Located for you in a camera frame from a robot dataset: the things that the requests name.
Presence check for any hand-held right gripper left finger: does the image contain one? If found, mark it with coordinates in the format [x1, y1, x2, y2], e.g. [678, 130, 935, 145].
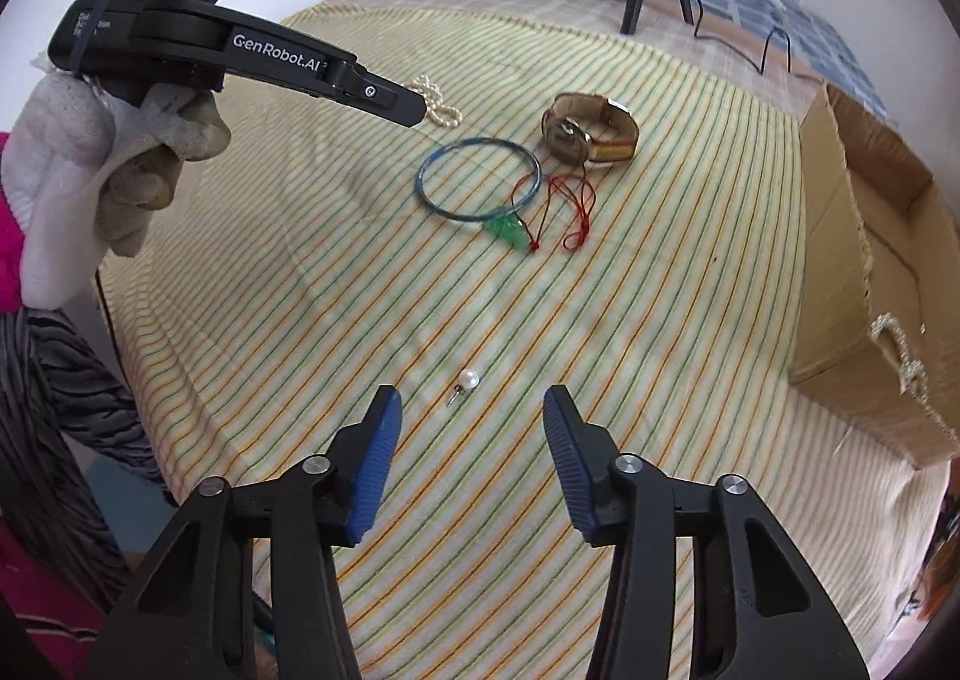
[81, 384, 404, 680]

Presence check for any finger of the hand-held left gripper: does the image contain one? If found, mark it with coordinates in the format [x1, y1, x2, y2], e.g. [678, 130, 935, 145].
[319, 53, 431, 127]

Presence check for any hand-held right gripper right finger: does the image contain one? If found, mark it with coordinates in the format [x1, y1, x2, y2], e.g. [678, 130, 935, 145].
[543, 384, 875, 680]

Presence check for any person's left hand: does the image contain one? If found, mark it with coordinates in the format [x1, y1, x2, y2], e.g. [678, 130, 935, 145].
[2, 68, 232, 310]

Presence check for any blue bangle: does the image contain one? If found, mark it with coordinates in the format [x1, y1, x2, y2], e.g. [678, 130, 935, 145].
[415, 137, 543, 226]

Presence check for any white pearl earring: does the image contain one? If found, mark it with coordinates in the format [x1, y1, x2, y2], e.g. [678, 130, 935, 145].
[445, 368, 482, 410]

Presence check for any striped bedsheet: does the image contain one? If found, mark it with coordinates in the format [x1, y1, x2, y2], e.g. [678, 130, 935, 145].
[96, 0, 952, 680]

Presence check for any grey striped garment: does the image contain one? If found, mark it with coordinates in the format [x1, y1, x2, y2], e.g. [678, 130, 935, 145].
[0, 303, 167, 617]

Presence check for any cardboard box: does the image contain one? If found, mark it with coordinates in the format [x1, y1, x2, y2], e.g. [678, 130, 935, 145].
[787, 83, 960, 475]

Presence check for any pink garment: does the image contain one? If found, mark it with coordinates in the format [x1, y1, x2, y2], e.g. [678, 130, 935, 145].
[0, 521, 115, 680]

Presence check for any blue checked blanket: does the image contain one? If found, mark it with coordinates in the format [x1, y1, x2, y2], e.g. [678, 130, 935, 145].
[660, 0, 895, 127]

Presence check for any white pearl bracelet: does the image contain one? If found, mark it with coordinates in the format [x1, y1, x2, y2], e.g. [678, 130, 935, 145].
[411, 74, 463, 129]

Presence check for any green pendant on red cord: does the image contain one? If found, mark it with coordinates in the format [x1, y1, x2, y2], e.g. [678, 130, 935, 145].
[484, 171, 599, 254]

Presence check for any wristwatch with striped strap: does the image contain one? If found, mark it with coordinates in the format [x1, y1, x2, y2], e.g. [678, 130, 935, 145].
[541, 90, 643, 166]

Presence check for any black cable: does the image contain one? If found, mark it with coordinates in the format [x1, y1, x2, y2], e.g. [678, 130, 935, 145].
[671, 0, 826, 85]

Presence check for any silver chain bracelet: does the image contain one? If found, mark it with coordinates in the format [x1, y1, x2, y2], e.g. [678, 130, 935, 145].
[868, 311, 947, 427]

